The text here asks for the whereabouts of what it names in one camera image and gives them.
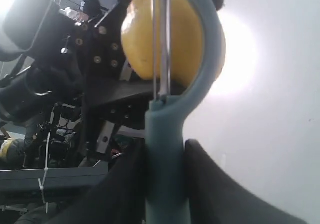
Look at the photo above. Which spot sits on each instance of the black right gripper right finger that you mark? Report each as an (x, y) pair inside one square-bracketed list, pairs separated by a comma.
[(216, 198)]

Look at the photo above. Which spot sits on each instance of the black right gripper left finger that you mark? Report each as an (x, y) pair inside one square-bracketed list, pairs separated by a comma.
[(118, 199)]

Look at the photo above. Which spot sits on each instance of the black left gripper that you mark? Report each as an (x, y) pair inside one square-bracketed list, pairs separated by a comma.
[(114, 96)]

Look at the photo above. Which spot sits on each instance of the teal handled peeler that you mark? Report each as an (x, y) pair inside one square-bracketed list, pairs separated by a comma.
[(166, 201)]

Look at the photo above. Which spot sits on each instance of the yellow lemon with sticker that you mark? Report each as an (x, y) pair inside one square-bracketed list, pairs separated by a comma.
[(187, 40)]

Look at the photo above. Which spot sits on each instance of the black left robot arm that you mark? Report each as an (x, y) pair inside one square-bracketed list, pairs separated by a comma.
[(54, 77)]

